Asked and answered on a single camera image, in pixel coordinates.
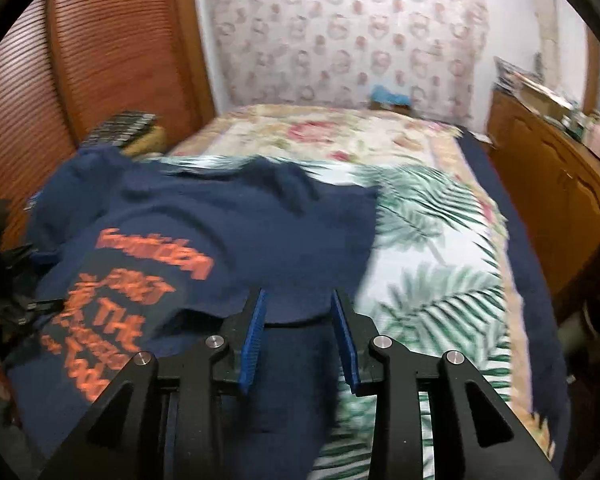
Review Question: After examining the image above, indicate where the floral patterned wall curtain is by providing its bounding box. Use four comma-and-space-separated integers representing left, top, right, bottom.
206, 0, 489, 122

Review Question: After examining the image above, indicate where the navy blue blanket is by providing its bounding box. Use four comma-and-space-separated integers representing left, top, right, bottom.
458, 129, 571, 470

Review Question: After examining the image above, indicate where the black patterned folded cloth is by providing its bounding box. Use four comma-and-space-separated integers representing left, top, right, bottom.
81, 110, 157, 148

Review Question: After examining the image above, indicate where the light blue cloth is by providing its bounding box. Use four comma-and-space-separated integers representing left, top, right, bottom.
370, 84, 412, 106

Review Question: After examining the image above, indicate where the wooden sideboard cabinet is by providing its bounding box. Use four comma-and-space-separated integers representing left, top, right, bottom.
486, 89, 600, 297

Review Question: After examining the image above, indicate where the palm leaf print cloth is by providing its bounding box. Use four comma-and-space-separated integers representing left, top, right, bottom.
166, 155, 512, 479

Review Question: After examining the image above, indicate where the yellow folded cloth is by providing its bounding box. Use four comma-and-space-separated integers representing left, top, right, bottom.
121, 126, 168, 158

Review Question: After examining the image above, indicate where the wooden louvered wardrobe door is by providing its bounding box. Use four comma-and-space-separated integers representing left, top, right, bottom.
0, 0, 215, 248

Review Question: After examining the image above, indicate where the cardboard box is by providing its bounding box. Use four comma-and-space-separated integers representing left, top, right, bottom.
516, 78, 573, 122

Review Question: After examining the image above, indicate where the floral bedspread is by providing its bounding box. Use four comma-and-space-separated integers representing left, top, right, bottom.
169, 105, 554, 455

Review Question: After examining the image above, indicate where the navy blue t-shirt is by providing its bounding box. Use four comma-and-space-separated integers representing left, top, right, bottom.
7, 148, 378, 479

